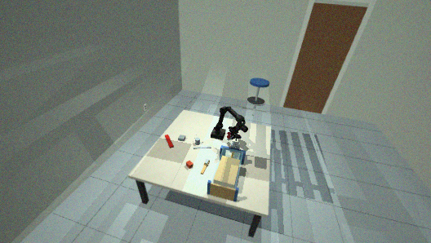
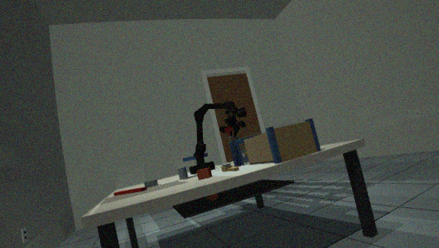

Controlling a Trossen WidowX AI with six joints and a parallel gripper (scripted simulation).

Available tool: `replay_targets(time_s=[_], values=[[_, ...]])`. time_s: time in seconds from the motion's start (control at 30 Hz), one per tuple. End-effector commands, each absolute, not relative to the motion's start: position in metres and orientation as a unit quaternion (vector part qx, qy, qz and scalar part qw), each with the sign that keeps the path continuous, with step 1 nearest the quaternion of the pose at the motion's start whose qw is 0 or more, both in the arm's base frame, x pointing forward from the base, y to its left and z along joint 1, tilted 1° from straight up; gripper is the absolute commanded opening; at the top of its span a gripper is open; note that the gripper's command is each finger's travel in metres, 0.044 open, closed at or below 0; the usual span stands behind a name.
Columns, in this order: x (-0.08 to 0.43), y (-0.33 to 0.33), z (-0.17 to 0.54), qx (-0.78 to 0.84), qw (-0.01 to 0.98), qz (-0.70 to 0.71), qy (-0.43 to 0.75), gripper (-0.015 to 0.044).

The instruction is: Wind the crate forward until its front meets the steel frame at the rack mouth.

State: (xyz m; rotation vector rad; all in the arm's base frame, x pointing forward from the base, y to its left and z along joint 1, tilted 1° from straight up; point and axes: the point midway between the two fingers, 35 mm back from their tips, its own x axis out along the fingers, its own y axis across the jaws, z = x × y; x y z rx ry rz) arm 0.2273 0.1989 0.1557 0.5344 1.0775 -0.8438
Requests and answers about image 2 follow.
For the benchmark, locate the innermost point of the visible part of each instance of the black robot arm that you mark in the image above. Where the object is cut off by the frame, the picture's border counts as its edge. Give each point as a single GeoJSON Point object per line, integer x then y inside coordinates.
{"type": "Point", "coordinates": [199, 117]}

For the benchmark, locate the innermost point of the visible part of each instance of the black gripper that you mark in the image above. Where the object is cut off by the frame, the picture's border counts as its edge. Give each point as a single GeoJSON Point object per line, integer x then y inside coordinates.
{"type": "Point", "coordinates": [235, 126]}

